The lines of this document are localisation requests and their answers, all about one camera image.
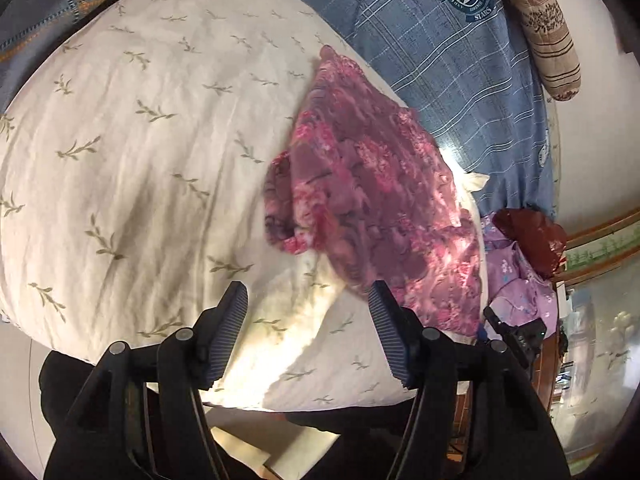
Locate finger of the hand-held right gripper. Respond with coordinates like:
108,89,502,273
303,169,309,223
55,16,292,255
482,306,510,335

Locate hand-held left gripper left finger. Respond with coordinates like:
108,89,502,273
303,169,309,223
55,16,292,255
44,281,250,480

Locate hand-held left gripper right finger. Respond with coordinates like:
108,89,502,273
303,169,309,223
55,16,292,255
367,280,572,480

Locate pink floral shirt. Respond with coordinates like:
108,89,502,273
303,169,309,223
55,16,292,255
264,45,488,338

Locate purple floral garment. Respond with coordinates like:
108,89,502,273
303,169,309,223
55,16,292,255
480,212,558,341

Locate wooden glass-door cabinet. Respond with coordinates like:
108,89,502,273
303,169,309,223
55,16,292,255
550,210,640,471

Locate red-brown plastic bag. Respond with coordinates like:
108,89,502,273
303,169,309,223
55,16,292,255
492,208,568,279

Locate person's black pants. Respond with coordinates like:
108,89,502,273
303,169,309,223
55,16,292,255
39,350,573,480

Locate cream leaf-print pillow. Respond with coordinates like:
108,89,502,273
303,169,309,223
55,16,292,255
0,0,491,408

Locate blue plaid blanket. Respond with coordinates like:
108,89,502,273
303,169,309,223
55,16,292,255
240,0,558,221

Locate striped beige bolster pillow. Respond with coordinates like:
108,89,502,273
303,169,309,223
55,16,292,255
487,0,582,103

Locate grey-blue star-print cloth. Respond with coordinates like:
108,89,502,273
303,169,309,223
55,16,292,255
0,0,168,61

